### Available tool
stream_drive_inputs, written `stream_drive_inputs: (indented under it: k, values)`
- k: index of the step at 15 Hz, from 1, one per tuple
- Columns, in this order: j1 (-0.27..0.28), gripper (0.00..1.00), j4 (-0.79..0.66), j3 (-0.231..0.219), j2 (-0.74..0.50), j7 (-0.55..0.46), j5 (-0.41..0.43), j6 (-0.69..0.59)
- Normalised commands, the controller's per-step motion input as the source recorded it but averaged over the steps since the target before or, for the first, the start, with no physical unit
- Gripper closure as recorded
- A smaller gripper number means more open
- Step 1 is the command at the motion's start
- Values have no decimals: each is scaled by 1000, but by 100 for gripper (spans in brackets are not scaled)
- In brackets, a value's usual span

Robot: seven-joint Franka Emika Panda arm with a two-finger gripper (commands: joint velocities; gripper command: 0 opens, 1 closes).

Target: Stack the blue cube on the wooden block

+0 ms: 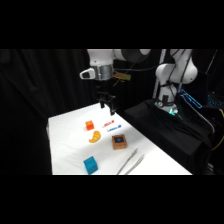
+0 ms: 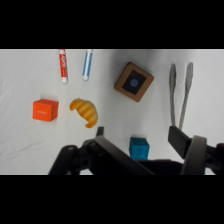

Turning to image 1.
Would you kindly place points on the blue lit device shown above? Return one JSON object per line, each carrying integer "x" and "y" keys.
{"x": 191, "y": 98}

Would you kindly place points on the orange cube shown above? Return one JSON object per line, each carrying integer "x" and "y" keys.
{"x": 89, "y": 125}

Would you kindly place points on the blue cube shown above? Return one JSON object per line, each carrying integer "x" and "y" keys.
{"x": 90, "y": 165}

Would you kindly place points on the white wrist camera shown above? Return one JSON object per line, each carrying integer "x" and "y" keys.
{"x": 87, "y": 73}

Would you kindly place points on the black cloth covered stand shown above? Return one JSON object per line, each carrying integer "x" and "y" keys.
{"x": 166, "y": 133}

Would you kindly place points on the red marker pen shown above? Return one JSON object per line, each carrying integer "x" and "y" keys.
{"x": 108, "y": 124}

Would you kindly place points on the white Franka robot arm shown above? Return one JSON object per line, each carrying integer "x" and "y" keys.
{"x": 100, "y": 58}

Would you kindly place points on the small green light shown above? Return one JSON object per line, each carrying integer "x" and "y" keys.
{"x": 173, "y": 112}

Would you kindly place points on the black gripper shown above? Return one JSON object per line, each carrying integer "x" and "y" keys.
{"x": 106, "y": 96}

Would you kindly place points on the orange toy croissant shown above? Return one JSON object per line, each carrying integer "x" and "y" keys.
{"x": 95, "y": 136}

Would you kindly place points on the wooden block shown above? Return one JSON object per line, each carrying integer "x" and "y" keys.
{"x": 119, "y": 142}

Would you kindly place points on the black curtain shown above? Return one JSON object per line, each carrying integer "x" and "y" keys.
{"x": 33, "y": 86}

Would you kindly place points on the blue marker pen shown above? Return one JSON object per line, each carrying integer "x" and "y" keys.
{"x": 114, "y": 128}

